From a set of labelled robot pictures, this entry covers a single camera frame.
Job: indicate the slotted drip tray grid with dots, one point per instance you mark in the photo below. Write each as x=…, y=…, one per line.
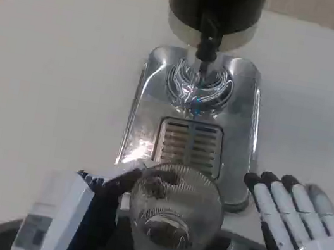
x=188, y=148

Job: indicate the steel drip tray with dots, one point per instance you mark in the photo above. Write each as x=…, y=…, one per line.
x=196, y=104

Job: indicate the black dispenser tap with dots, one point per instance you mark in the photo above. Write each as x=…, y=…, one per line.
x=209, y=42

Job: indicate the black drink dispenser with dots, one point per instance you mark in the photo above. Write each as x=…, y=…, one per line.
x=212, y=9

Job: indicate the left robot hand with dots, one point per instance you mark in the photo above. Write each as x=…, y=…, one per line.
x=57, y=203

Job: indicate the clear ribbed glass cup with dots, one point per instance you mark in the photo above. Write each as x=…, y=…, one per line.
x=176, y=210

